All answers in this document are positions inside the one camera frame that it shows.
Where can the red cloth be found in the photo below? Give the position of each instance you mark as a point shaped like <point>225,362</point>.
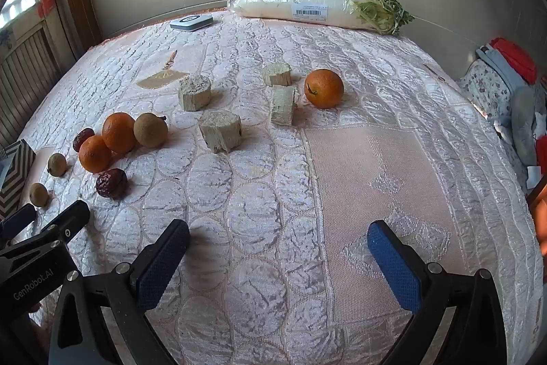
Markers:
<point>515,57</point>

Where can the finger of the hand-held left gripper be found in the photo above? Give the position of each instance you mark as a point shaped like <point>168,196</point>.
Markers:
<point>70,219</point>
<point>19,218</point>

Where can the orange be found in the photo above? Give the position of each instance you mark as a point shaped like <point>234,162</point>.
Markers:
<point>94,154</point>
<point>119,132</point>
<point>324,88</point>

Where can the white flat electronic device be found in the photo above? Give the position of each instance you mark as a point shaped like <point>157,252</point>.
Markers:
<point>191,22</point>

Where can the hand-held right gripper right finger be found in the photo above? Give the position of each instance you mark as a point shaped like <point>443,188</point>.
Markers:
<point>393,266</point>

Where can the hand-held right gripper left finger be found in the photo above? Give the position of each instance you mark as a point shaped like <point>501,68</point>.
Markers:
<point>162,266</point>

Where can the striped-edge blue tray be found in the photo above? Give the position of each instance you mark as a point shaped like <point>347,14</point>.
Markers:
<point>15,172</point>

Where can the grey cloth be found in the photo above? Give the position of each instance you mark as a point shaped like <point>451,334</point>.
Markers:
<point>526,121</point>

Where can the floral cloth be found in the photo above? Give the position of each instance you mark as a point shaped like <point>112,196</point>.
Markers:
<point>483,89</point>

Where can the large brown round fruit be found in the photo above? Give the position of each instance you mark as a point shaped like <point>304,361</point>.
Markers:
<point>150,130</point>

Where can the plastic wrapped daikon radish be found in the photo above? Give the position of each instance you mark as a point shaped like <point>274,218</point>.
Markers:
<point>277,3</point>

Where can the pale sugarcane chunk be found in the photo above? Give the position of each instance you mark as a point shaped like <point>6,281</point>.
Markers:
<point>283,105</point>
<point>277,73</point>
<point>194,92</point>
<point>220,130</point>

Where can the red date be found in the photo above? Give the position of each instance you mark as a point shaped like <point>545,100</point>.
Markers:
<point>81,139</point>
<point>111,183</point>

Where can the pink quilted bedspread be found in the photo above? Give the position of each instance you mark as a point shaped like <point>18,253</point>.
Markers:
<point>342,177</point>

